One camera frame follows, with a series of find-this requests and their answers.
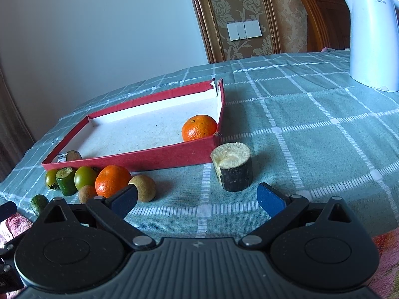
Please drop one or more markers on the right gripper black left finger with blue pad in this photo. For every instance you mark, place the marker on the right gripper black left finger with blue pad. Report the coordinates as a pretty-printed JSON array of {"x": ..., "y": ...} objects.
[{"x": 110, "y": 213}]

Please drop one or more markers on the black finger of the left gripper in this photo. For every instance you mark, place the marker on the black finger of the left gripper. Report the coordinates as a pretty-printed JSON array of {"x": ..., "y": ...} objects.
[{"x": 7, "y": 210}]

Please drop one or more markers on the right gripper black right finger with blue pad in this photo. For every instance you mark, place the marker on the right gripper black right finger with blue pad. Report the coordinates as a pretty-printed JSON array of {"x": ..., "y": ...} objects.
[{"x": 283, "y": 210}]

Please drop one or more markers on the dark green small cucumber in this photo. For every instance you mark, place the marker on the dark green small cucumber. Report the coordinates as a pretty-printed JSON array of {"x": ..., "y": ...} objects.
[{"x": 38, "y": 203}]

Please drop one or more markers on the dark cut sugarcane piece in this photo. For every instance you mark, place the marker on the dark cut sugarcane piece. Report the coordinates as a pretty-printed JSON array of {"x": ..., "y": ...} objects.
[{"x": 71, "y": 155}]

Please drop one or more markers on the dark sugarcane stub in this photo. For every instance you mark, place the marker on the dark sugarcane stub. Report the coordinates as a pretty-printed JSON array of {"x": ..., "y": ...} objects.
[{"x": 233, "y": 166}]

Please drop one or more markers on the pink floral towel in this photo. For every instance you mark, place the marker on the pink floral towel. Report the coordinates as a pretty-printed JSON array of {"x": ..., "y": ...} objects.
[{"x": 12, "y": 230}]

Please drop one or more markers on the small brown longan fruit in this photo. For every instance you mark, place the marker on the small brown longan fruit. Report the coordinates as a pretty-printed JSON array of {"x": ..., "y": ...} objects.
[{"x": 86, "y": 193}]

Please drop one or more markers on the large orange mandarin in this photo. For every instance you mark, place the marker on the large orange mandarin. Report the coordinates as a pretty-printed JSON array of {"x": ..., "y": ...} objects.
[{"x": 111, "y": 179}]

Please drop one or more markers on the tan longan fruit large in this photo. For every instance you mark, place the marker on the tan longan fruit large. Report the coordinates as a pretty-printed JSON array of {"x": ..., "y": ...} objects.
[{"x": 146, "y": 187}]

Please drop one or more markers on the green round fruit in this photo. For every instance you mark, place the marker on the green round fruit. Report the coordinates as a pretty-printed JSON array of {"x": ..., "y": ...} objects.
[{"x": 84, "y": 176}]

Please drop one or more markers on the small green fruit far left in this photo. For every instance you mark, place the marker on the small green fruit far left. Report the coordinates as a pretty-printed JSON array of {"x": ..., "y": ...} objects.
[{"x": 50, "y": 179}]

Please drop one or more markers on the green cut cucumber piece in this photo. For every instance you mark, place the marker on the green cut cucumber piece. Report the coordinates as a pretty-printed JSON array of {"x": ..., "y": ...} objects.
[{"x": 65, "y": 179}]

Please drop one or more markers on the brown curtain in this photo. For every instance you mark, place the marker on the brown curtain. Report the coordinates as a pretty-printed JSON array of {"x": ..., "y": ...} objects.
[{"x": 15, "y": 136}]

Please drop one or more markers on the green plaid bedsheet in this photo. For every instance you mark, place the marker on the green plaid bedsheet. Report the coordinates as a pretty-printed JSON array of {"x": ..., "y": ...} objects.
[{"x": 312, "y": 131}]

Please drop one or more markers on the red shallow cardboard box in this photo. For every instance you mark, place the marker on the red shallow cardboard box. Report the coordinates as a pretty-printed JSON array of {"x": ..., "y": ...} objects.
[{"x": 144, "y": 134}]

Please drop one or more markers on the orange mandarin in box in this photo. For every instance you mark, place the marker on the orange mandarin in box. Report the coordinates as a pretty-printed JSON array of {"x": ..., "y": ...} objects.
[{"x": 198, "y": 126}]

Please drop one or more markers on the white electric kettle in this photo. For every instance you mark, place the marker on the white electric kettle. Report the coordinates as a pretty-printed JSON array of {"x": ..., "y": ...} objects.
[{"x": 374, "y": 43}]

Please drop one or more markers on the white wall light switch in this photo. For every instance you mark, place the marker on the white wall light switch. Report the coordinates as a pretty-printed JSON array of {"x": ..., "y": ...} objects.
[{"x": 244, "y": 30}]

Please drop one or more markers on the gold ornate wall panel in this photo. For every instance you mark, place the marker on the gold ornate wall panel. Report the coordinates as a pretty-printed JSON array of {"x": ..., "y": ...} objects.
[{"x": 214, "y": 16}]

